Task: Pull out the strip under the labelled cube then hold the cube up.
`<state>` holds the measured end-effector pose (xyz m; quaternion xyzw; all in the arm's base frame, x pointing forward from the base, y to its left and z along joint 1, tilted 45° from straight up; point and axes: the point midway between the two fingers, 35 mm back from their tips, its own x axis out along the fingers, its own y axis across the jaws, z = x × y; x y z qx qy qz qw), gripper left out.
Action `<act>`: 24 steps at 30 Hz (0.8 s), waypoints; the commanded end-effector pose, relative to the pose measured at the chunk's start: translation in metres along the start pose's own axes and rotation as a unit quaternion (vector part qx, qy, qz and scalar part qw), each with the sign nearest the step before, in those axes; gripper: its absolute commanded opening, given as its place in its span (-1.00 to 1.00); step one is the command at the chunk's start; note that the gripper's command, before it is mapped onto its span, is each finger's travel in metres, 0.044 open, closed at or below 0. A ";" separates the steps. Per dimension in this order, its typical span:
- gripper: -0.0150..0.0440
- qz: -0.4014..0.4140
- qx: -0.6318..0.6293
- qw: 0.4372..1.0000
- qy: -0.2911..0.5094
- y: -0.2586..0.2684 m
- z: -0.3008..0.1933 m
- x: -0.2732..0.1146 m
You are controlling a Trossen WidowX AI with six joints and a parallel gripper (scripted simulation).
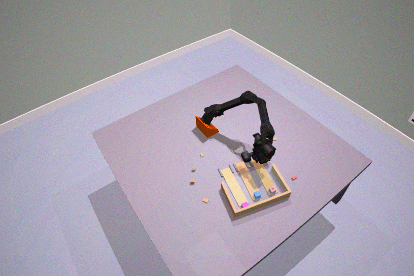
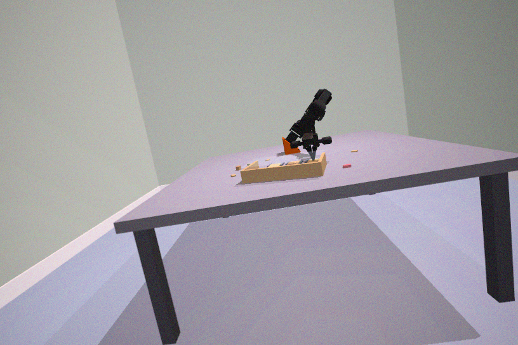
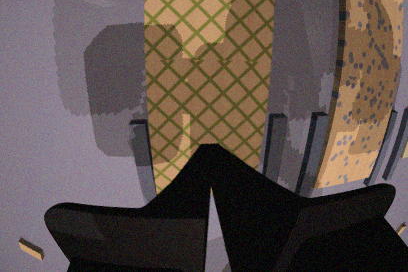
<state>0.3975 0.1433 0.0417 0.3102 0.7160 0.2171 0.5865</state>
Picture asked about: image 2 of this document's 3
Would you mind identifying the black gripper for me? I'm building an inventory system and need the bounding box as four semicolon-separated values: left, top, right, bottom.
290;127;332;152

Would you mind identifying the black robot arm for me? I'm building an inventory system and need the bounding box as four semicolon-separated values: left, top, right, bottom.
285;89;332;145

